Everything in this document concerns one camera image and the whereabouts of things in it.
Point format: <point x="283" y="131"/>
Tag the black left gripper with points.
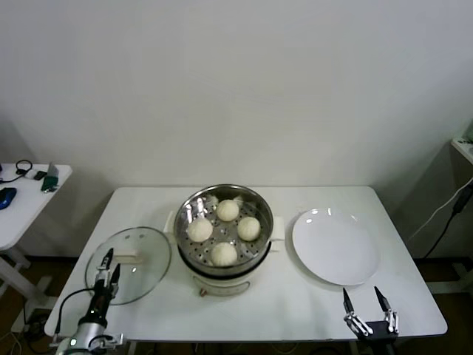
<point x="100" y="301"/>

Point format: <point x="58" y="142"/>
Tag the white electric cooker base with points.
<point x="221" y="285"/>

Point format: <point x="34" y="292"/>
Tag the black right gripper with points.
<point x="380" y="334"/>

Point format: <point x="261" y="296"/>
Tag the white shelf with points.
<point x="463" y="149"/>

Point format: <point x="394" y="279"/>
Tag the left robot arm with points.
<point x="85" y="333"/>

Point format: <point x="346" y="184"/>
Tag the white steamed baozi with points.
<point x="227" y="210"/>
<point x="223" y="253"/>
<point x="248" y="228"/>
<point x="200" y="230"/>

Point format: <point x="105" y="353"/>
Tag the white table frame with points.
<point x="462" y="268"/>

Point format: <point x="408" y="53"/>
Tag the green tool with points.
<point x="48" y="183"/>

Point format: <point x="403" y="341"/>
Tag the perforated steel steamer basket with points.
<point x="258" y="207"/>

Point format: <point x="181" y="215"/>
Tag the small white and black device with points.
<point x="34" y="175"/>

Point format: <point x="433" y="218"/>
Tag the grey upright card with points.
<point x="52" y="170"/>

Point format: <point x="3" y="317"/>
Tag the blue computer mouse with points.
<point x="6" y="197"/>

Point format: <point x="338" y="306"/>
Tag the white round plate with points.
<point x="332" y="247"/>

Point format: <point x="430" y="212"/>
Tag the white side table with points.
<point x="22" y="222"/>

